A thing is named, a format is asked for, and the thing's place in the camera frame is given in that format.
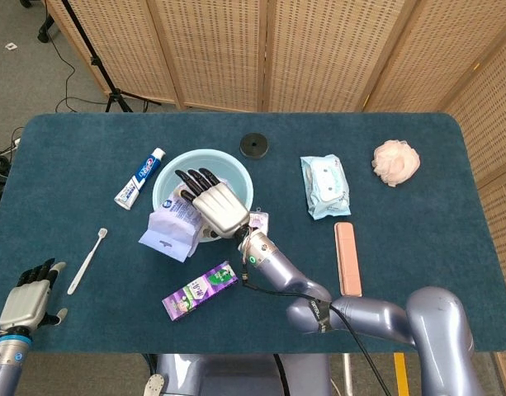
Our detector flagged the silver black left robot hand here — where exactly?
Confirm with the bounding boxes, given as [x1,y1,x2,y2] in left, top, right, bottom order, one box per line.
[0,257,69,333]

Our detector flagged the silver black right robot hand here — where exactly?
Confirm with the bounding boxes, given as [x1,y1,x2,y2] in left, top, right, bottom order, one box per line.
[174,167,250,239]

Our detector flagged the large lavender tissue pack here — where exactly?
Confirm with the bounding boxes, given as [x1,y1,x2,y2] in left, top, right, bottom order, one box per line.
[138,183,206,263]

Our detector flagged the purple toothpaste box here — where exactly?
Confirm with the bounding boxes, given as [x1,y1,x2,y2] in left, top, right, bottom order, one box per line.
[161,260,239,322]

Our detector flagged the light blue plastic basin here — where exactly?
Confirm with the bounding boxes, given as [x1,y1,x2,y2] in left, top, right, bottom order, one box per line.
[152,148,255,244]

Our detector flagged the white blue toothpaste tube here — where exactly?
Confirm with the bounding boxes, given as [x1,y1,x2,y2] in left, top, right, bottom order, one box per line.
[114,148,167,211]

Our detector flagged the clear purple floss pick box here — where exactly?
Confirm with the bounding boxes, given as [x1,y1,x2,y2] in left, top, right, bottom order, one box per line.
[248,208,272,234]

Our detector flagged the black round disc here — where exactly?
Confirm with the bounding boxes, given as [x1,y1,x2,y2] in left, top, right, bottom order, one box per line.
[239,132,270,158]

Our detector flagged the white toothbrush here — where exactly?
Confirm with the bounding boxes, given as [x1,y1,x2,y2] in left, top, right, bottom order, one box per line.
[66,228,109,296]

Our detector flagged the blue wet wipes pack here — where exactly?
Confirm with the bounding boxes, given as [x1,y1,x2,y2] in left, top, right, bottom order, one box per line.
[300,153,352,221]

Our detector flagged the pink toothbrush case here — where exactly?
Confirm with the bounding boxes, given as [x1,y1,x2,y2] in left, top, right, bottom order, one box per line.
[333,221,363,299]

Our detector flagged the black tripod stand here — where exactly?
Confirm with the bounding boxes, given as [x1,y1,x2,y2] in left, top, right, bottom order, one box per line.
[60,0,163,113]

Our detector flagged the woven wooden folding screen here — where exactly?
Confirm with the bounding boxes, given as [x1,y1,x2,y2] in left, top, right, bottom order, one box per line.
[45,0,506,396]

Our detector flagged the silver robot torso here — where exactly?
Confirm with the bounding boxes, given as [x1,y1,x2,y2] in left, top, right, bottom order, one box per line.
[143,353,334,396]

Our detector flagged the pink bath loofah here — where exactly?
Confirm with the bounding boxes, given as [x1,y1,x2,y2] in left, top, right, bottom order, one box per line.
[372,139,422,189]

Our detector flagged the teal table cloth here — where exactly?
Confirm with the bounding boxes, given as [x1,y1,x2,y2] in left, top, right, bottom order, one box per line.
[0,113,506,355]

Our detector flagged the white table leg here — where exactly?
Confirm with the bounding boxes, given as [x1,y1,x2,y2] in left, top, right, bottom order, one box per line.
[342,353,355,396]

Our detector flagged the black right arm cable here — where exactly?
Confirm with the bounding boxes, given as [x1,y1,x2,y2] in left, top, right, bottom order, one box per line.
[242,267,392,396]

